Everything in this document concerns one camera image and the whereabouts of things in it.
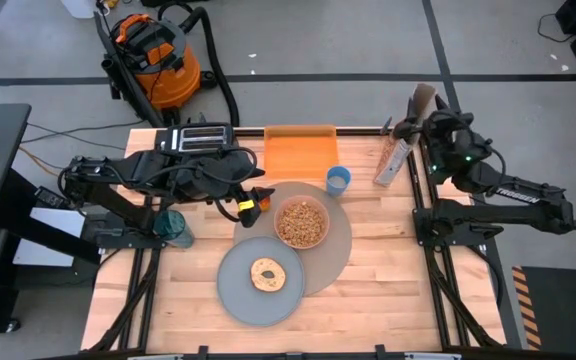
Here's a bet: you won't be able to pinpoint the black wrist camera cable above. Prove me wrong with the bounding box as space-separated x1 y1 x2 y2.
200 146 260 187
485 147 508 177

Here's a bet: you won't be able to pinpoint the yellow floor cable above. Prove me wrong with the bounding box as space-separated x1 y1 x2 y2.
17 147 69 179

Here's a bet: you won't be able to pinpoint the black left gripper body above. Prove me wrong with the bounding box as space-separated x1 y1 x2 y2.
215 169 262 211

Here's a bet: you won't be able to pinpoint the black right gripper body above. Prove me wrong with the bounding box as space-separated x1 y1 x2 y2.
425 110 493 174

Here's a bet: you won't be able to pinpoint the black power brick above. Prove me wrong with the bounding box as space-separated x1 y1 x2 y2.
35 185 72 211

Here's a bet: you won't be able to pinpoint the round grey placemat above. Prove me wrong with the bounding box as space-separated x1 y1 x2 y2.
232 181 353 297

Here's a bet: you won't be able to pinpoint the brown cereal bag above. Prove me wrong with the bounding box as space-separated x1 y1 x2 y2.
372 83 438 189

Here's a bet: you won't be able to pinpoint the pink bowl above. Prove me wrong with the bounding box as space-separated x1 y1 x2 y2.
273 194 331 250

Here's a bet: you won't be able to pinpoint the black two-slot toaster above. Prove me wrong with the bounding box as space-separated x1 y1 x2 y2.
155 122 242 157

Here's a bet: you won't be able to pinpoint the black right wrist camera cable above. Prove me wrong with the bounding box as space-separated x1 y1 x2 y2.
485 147 508 177

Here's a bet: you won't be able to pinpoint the black floor cable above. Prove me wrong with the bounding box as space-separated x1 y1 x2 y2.
20 119 147 151

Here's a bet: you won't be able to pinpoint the black vacuum hose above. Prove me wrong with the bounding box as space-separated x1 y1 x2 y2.
157 3 242 127

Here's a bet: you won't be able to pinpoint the orange cutting board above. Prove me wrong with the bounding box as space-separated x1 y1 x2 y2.
263 124 339 180

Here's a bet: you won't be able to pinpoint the toasted bagel half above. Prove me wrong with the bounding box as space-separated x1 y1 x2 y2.
249 257 288 294

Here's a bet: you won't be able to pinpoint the grey round plate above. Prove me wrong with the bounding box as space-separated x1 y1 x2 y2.
216 236 307 329

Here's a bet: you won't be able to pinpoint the black left wrist camera cable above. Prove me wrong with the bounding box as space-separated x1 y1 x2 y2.
200 146 260 187

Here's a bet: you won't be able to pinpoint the teal faceted tumbler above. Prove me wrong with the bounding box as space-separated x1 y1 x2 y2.
152 209 195 250

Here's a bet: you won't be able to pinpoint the brown cereal pieces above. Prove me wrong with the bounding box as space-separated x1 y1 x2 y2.
276 199 327 247

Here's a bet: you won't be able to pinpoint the light blue cup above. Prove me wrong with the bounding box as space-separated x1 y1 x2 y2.
325 165 353 198

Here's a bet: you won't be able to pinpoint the black hazard-striped floor mat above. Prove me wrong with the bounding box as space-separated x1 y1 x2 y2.
511 264 576 354

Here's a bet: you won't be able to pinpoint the orange black shop vacuum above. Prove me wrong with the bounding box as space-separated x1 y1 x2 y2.
100 13 219 126

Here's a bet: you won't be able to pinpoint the black aluminium table frame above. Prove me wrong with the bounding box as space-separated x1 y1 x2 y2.
85 125 507 360

